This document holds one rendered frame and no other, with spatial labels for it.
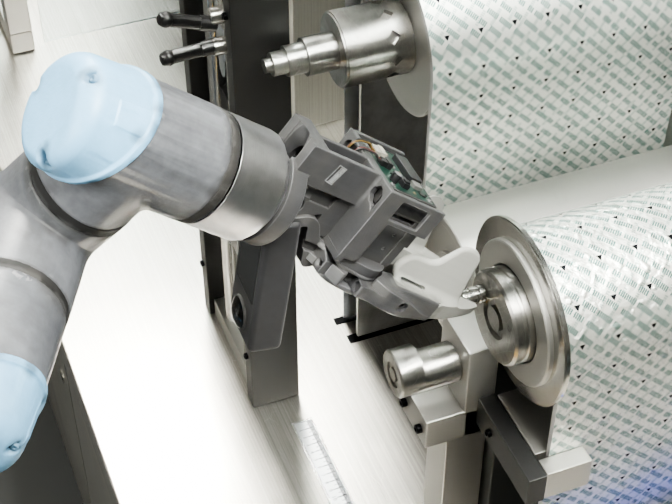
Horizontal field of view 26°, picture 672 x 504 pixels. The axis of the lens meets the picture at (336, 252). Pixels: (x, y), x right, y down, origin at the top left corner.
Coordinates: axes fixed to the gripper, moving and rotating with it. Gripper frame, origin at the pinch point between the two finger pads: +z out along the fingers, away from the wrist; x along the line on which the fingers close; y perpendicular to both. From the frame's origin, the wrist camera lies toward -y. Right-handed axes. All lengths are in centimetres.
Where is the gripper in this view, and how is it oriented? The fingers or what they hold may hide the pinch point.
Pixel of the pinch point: (442, 290)
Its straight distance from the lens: 106.8
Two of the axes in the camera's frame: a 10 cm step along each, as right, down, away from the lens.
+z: 7.1, 2.7, 6.5
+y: 6.0, -7.2, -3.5
